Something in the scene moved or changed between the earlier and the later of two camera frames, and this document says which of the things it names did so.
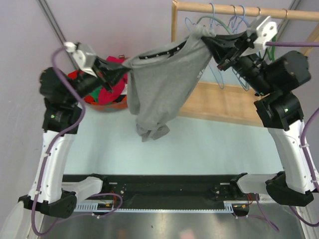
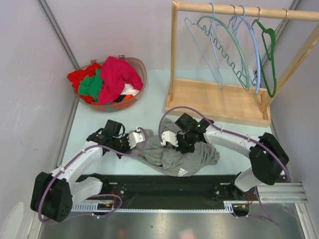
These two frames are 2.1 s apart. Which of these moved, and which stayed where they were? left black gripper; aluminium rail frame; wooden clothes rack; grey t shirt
Moved: left black gripper; grey t shirt
Stayed: aluminium rail frame; wooden clothes rack
